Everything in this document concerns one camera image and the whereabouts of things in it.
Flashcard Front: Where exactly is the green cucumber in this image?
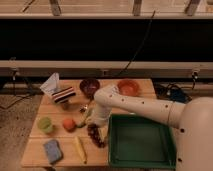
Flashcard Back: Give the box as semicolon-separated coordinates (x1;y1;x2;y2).
77;110;92;128

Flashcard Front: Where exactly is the striped box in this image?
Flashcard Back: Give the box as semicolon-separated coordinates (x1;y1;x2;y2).
52;87;76;103

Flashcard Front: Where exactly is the orange bowl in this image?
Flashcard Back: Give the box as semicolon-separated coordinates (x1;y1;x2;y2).
117;79;140;96

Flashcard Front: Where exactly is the white folded paper carton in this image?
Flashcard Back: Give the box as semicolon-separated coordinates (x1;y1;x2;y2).
40;73;59;96

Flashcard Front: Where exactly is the black cable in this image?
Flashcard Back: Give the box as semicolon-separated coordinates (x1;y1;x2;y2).
116;9;157;77

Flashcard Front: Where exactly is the dark red bowl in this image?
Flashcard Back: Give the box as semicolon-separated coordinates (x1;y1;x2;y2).
79;78;100;99

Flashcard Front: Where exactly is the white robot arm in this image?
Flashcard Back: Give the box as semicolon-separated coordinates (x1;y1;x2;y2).
91;84;213;171

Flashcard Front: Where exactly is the blue sponge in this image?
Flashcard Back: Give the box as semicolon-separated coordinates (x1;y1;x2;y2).
43;139;63;165

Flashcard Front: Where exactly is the wooden board table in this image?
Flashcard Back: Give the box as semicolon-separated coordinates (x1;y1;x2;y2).
21;78;158;168

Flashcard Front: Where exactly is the small metal object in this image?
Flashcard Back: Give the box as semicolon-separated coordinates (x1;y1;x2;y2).
79;105;88;113

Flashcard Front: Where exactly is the green plastic tray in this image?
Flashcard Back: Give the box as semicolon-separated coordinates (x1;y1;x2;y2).
108;114;176;169

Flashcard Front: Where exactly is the orange fruit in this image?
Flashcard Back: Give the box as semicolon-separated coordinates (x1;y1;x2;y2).
62;118;76;132

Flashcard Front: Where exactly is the dark red grape bunch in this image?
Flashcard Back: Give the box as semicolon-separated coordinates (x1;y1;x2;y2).
87;124;105;148

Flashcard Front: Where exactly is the small green cup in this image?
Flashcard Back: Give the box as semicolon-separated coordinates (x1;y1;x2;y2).
37;117;53;134

